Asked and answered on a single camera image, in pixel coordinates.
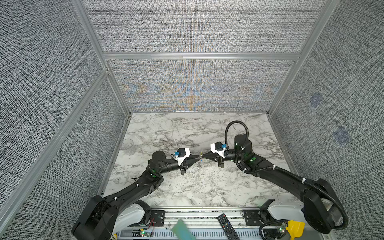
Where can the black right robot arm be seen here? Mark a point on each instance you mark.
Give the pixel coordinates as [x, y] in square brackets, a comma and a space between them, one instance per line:
[322, 209]

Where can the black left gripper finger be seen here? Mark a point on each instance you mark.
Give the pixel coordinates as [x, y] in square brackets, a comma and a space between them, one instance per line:
[190, 162]
[194, 158]

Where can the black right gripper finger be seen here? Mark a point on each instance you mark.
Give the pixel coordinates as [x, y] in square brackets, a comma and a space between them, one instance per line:
[208, 155]
[214, 159]

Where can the black remote control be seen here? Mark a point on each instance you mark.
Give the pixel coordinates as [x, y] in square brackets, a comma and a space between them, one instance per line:
[227, 227]

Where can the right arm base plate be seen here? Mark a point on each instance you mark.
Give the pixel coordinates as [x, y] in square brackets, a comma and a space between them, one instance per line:
[255, 217]

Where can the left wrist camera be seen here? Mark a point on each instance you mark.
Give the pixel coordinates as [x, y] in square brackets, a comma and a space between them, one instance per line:
[180, 155]

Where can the grey cable duct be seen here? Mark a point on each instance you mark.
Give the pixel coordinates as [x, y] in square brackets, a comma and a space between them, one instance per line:
[199, 234]

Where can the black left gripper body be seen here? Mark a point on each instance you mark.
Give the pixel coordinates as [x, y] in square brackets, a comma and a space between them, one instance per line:
[174, 166]

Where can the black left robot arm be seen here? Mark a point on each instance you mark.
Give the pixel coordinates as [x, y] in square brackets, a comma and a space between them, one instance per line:
[103, 217]

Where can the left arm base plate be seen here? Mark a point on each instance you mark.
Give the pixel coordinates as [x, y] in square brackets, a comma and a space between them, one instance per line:
[155, 217]

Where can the clear plastic cup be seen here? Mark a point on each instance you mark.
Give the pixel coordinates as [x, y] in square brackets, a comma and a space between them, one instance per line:
[127, 145]

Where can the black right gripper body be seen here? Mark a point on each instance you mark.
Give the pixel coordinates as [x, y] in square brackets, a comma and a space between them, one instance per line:
[233, 157]

